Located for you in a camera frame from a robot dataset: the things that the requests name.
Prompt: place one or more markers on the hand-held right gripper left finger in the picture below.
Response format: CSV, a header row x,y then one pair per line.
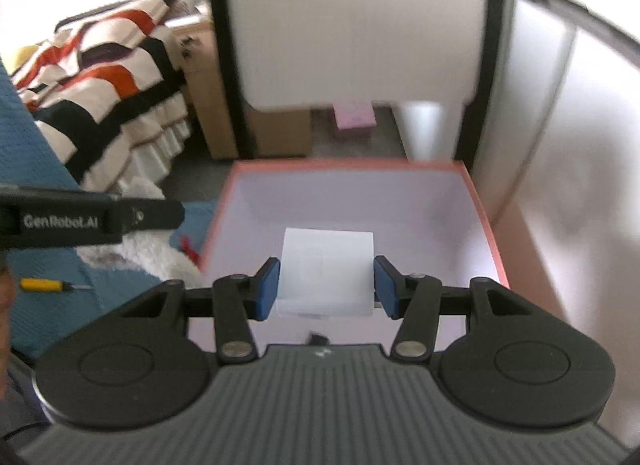
x,y
267,291

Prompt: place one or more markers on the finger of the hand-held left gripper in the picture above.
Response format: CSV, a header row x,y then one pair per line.
x,y
150,215

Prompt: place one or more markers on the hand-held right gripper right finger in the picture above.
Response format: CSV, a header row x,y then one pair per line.
x,y
386,291

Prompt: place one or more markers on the white plush hair clip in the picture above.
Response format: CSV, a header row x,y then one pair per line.
x,y
145,252

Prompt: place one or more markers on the white charger block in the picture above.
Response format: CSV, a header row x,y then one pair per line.
x,y
325,270

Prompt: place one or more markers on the pink cardboard box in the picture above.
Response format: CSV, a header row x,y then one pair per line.
x,y
230,215

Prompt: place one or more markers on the red figurine toy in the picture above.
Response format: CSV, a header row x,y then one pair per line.
x,y
189,247

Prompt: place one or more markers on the chair with blue cover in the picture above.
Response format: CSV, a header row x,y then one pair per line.
x,y
30,160

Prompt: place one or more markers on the wooden nightstand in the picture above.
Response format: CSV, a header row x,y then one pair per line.
x,y
215,95

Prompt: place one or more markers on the striped bed quilt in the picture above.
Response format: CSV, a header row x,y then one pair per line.
x,y
100,85

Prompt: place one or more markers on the pink packet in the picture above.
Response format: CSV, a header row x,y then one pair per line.
x,y
355,114

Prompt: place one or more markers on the white chair with black frame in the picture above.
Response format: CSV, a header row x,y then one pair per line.
x,y
350,20

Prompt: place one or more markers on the black rail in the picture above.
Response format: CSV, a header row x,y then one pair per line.
x,y
565,0

